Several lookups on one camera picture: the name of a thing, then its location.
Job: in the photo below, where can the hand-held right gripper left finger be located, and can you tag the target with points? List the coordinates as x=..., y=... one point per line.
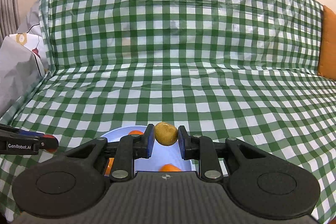
x=149, y=140

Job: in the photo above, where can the yellow-green round fruit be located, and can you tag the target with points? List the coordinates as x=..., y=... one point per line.
x=166, y=134

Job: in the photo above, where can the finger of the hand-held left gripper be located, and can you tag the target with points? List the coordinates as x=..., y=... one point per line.
x=42, y=144
x=23, y=132

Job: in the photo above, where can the light blue plate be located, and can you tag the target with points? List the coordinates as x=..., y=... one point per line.
x=168, y=155

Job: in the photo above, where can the white paper bag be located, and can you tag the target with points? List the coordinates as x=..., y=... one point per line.
x=15, y=69

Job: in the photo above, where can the green white checked cloth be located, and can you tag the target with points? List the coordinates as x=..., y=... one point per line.
x=183, y=56

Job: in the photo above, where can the orange cushion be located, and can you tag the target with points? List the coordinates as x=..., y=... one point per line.
x=326, y=43

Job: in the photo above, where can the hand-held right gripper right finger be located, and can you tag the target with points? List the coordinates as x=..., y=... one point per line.
x=182, y=142

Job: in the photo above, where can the red tomato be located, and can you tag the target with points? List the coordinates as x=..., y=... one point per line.
x=52, y=144

